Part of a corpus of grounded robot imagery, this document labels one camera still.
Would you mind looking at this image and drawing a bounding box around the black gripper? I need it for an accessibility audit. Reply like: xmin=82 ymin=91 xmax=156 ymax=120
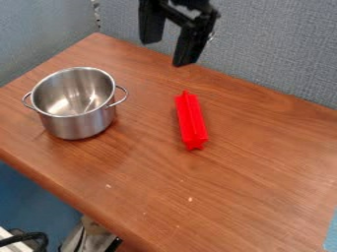
xmin=138 ymin=0 xmax=221 ymax=67

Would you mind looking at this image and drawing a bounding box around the stainless steel pot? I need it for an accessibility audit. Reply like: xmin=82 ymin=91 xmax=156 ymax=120
xmin=21 ymin=67 xmax=128 ymax=140

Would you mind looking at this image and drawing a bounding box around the red star-shaped block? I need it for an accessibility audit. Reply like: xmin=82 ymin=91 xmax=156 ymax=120
xmin=175 ymin=91 xmax=209 ymax=151

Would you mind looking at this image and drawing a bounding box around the metal table leg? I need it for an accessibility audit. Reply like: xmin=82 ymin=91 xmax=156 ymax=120
xmin=58 ymin=216 xmax=123 ymax=252

